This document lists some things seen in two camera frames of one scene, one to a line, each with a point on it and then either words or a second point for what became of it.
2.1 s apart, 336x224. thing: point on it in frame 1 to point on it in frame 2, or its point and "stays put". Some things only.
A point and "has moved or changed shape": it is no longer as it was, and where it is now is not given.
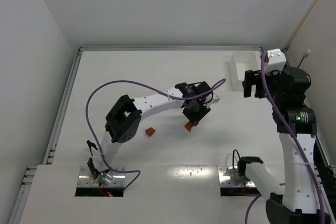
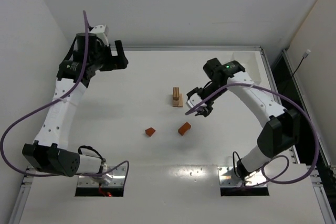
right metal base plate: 229,177 stays put
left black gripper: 197,114 to 117,56
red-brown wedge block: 149,131 stays put
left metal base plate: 85,178 stays put
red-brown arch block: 189,126 has moved or changed shape
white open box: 240,62 stays put
